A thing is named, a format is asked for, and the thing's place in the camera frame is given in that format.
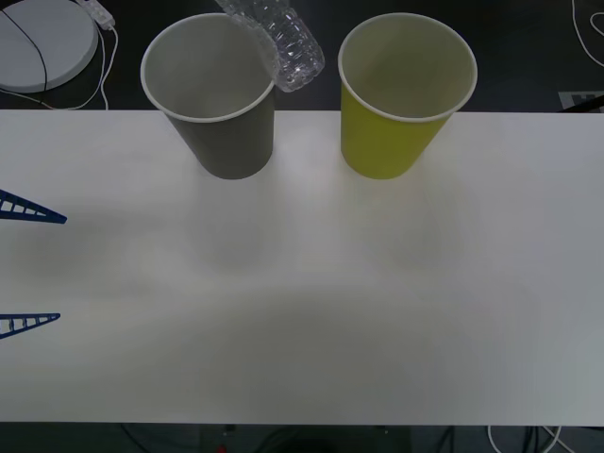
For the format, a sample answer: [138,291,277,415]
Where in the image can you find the grey marker tag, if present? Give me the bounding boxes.
[558,89,604,113]

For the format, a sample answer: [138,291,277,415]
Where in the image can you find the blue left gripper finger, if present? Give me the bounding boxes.
[0,188,68,225]
[0,311,62,342]

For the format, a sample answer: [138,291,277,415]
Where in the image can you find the white floor cable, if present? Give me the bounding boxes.
[487,424,567,453]

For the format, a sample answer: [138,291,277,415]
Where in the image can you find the white power strip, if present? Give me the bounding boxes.
[77,0,117,30]

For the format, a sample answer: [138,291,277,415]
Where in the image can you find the white power strip cable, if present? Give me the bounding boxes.
[0,25,120,112]

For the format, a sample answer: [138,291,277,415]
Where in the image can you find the thin black cable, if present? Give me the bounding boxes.
[0,8,49,109]

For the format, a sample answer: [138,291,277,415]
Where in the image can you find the white looped cable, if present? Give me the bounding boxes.
[570,0,604,65]

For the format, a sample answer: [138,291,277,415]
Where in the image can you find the white round disc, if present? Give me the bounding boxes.
[0,2,100,94]

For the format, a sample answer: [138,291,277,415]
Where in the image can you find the grey plastic bin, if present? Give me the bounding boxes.
[139,12,279,181]

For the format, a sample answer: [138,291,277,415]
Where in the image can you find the clear bottle with green cap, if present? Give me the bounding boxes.
[214,0,327,93]

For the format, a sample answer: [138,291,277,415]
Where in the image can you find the yellow-green plastic bin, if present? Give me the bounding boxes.
[336,11,478,180]

